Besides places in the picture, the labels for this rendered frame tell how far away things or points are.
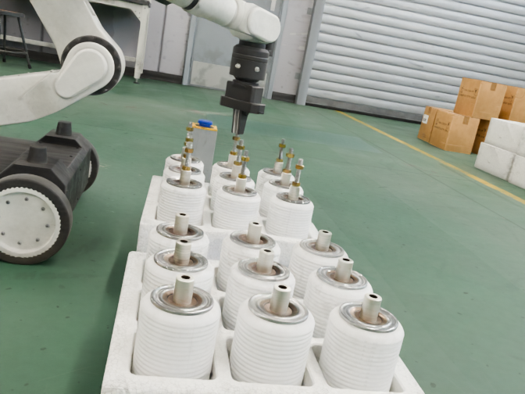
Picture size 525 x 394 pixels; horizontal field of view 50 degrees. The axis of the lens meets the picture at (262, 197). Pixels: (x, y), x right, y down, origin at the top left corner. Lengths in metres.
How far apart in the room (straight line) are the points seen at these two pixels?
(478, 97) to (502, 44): 2.45
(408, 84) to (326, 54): 1.04
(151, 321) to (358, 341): 0.25
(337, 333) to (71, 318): 0.59
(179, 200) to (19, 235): 0.38
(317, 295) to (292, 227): 0.40
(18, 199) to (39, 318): 0.30
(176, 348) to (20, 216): 0.74
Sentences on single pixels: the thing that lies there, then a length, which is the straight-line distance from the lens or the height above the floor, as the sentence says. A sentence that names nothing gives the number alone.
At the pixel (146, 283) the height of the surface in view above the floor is 0.22.
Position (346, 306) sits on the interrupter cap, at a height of 0.25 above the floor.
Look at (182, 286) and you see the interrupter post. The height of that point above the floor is 0.27.
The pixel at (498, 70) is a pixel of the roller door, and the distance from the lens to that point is 7.30.
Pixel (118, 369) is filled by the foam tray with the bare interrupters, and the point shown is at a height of 0.18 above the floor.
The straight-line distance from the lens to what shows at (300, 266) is 0.92.
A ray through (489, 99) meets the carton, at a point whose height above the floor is 0.46.
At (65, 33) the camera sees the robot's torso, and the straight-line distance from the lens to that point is 1.47.
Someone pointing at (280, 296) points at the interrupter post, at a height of 0.27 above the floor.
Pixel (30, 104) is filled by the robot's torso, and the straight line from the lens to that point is 1.50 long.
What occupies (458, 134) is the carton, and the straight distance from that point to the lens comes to 4.89.
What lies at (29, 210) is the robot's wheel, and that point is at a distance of 1.32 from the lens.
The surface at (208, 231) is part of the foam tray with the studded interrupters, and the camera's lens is 1.14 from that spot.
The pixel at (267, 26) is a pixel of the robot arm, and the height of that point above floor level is 0.60.
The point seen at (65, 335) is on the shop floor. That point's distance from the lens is 1.09.
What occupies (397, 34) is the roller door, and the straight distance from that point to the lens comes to 6.71.
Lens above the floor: 0.56
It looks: 15 degrees down
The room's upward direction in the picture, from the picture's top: 10 degrees clockwise
